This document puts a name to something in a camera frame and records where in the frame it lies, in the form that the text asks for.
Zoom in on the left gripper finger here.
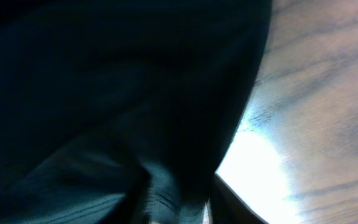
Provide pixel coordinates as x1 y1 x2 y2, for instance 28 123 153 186
209 174 267 224

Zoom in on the black orange-lined jersey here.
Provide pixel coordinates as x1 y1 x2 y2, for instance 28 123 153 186
0 0 272 223

